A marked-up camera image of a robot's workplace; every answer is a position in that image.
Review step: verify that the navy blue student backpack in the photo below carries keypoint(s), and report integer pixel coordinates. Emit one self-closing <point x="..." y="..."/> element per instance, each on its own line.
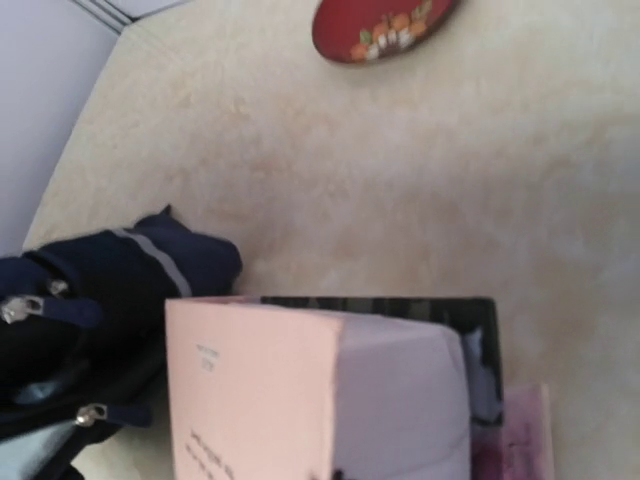
<point x="83" y="335"/>

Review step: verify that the pink Warm Chord book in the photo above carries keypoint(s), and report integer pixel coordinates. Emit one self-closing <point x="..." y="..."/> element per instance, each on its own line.
<point x="268" y="392"/>

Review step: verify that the left aluminium frame post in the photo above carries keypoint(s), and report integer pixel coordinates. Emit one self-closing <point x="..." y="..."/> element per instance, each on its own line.
<point x="106" y="13"/>

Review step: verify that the red floral round plate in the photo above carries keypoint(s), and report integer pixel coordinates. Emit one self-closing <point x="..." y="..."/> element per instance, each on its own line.
<point x="365" y="31"/>

